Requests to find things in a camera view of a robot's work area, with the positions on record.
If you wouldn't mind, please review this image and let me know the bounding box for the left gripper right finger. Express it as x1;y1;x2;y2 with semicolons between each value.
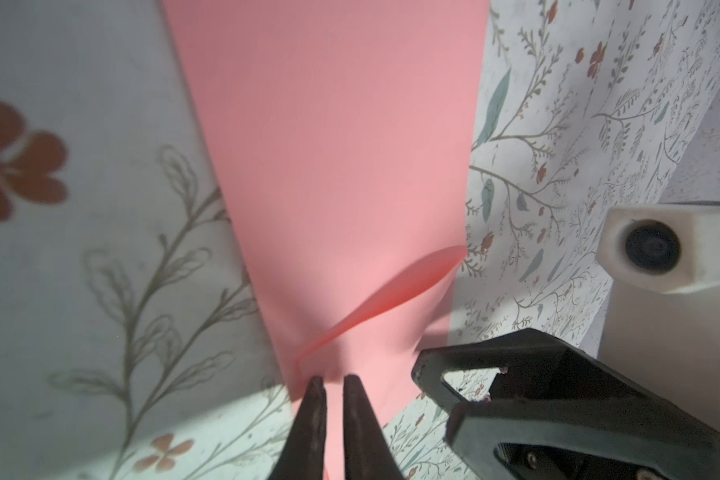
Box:
343;374;404;480

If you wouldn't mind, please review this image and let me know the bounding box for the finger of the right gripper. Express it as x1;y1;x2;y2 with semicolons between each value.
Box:
412;328;720;479

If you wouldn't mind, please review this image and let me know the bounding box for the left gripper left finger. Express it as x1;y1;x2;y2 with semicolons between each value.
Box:
268;376;327;480

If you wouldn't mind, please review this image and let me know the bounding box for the pink square paper sheet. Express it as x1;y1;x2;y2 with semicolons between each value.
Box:
163;1;489;479

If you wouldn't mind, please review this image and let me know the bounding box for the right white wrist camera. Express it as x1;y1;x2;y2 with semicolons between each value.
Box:
597;202;720;432

